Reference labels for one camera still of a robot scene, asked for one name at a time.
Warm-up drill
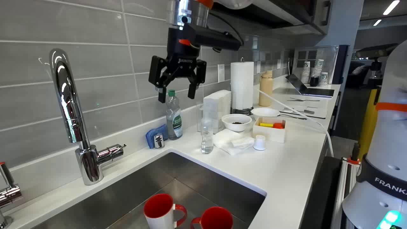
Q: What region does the small chrome side tap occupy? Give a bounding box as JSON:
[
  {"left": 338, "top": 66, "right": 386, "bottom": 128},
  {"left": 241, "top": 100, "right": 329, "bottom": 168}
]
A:
[{"left": 0, "top": 160, "right": 23, "bottom": 229}]

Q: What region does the paper towel roll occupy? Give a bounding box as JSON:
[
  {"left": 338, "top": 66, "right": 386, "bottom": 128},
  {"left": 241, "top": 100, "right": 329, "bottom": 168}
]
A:
[{"left": 231, "top": 61, "right": 255, "bottom": 109}]

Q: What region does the blue sponge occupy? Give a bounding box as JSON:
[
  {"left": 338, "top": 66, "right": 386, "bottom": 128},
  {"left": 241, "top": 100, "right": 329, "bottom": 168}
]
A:
[{"left": 146, "top": 124, "right": 168, "bottom": 149}]

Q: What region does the clear plastic water bottle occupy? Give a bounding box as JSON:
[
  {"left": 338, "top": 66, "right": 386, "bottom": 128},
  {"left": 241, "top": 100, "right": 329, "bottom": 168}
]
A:
[{"left": 202, "top": 115, "right": 214, "bottom": 154}]

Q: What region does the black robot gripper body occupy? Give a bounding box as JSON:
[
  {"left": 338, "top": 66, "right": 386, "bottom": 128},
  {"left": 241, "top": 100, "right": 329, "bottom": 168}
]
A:
[{"left": 167, "top": 28, "right": 200, "bottom": 79}]

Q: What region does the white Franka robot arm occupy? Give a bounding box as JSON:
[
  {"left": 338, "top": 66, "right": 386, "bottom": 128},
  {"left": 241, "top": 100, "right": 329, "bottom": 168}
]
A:
[{"left": 343, "top": 40, "right": 407, "bottom": 229}]

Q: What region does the small white cup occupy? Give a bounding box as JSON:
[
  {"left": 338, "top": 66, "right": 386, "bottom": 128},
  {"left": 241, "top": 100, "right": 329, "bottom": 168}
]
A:
[{"left": 254, "top": 135, "right": 266, "bottom": 151}]

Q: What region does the chrome kitchen faucet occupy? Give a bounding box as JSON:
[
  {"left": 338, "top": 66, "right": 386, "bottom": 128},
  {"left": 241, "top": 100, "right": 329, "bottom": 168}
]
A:
[{"left": 50, "top": 48, "right": 126, "bottom": 185}]

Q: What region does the left red and white mug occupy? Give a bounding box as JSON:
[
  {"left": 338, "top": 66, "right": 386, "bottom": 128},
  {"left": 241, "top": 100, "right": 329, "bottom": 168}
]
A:
[{"left": 143, "top": 193, "right": 189, "bottom": 229}]

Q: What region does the chrome sink stopper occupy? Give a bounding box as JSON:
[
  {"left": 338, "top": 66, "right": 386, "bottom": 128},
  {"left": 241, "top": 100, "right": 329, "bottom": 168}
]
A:
[{"left": 154, "top": 133, "right": 166, "bottom": 149}]

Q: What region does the white folded cloth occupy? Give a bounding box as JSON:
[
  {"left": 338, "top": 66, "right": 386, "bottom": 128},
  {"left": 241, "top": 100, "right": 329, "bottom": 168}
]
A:
[{"left": 214, "top": 129, "right": 255, "bottom": 155}]

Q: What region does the green cap dish soap bottle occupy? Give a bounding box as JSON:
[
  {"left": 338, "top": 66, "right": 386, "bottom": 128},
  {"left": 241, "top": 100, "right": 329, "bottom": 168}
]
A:
[{"left": 167, "top": 89, "right": 184, "bottom": 140}]

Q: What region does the tan bottle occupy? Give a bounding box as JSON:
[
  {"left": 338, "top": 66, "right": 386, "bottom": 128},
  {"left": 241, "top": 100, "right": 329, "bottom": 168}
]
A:
[{"left": 260, "top": 70, "right": 274, "bottom": 107}]

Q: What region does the white box with utensils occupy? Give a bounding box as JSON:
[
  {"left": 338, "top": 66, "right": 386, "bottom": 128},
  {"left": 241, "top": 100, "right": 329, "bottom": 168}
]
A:
[{"left": 254, "top": 118, "right": 287, "bottom": 142}]

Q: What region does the stainless steel sink basin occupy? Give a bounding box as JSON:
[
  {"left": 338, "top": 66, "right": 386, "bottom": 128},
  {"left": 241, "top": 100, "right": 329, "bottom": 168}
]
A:
[{"left": 31, "top": 151, "right": 268, "bottom": 229}]

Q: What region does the white cable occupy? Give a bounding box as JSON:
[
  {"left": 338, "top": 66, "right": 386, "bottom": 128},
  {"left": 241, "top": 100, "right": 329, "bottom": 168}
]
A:
[{"left": 259, "top": 89, "right": 336, "bottom": 157}]

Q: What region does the white napkin stack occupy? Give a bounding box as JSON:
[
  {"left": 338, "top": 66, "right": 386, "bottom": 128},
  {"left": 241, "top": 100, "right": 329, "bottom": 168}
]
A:
[{"left": 203, "top": 90, "right": 232, "bottom": 133}]

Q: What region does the right red mug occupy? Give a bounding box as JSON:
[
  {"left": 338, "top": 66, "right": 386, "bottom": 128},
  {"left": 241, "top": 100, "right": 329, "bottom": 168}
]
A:
[{"left": 191, "top": 206, "right": 235, "bottom": 229}]

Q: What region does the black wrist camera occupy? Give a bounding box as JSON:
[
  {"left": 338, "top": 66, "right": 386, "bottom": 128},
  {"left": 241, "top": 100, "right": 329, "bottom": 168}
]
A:
[{"left": 168, "top": 24, "right": 242, "bottom": 53}]

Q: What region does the white bowl with dark food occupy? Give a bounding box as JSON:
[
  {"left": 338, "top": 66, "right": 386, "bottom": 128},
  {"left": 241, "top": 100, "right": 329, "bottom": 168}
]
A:
[{"left": 222, "top": 113, "right": 252, "bottom": 132}]

